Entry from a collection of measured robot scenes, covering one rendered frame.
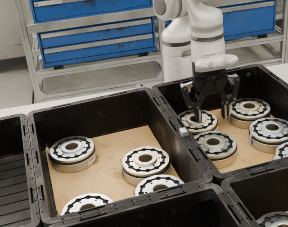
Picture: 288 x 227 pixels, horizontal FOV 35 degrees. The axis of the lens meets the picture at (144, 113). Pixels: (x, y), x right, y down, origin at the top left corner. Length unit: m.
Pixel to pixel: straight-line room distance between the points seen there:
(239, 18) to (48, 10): 1.19
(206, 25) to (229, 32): 2.07
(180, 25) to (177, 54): 0.08
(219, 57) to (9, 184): 0.52
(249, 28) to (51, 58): 1.29
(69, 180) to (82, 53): 1.93
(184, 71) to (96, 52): 1.66
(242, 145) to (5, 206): 0.53
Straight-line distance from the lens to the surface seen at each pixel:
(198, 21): 0.96
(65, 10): 2.78
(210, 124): 1.09
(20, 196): 1.00
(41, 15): 2.79
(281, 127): 1.06
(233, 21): 3.02
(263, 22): 3.10
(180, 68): 1.26
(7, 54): 3.80
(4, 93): 3.45
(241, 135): 1.10
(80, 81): 3.41
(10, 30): 3.74
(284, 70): 1.73
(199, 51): 0.98
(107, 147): 1.08
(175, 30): 1.24
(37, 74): 2.90
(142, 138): 1.10
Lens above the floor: 1.43
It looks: 30 degrees down
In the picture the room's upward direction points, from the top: 6 degrees counter-clockwise
